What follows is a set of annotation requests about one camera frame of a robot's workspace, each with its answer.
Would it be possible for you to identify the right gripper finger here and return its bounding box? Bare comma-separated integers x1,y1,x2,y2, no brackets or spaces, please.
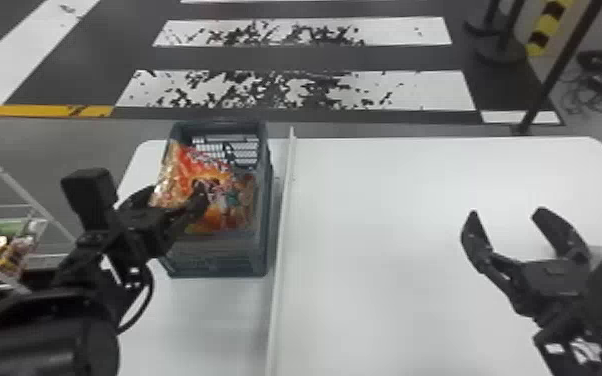
459,209,524,296
530,206,594,265

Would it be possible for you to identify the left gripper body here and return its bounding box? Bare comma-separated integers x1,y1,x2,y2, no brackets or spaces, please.
113,203,183,265

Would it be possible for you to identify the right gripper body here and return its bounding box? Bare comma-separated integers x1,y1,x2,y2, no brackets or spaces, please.
509,256,599,323

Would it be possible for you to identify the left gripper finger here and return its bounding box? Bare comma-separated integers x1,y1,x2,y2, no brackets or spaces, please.
166,180,211,233
117,184,158,212

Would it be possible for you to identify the orange snack packet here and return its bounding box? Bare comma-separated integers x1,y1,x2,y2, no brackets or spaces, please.
149,141,258,236

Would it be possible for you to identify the blue basket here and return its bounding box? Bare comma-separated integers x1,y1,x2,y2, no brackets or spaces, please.
158,119,274,279

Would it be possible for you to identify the white divider board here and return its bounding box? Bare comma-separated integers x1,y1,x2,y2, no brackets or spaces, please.
265,125,298,376

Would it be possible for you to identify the black slanted pole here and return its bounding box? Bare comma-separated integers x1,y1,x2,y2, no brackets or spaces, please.
509,0,602,137

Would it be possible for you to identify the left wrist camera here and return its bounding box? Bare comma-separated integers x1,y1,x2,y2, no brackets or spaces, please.
60,167,120,231

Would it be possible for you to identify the black cable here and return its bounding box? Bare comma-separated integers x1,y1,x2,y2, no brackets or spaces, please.
116,261,156,336

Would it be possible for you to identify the black post on round foot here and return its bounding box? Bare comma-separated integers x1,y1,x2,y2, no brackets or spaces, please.
462,0,529,66

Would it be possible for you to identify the yellow black striped post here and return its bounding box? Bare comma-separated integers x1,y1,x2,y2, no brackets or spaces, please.
523,0,576,58

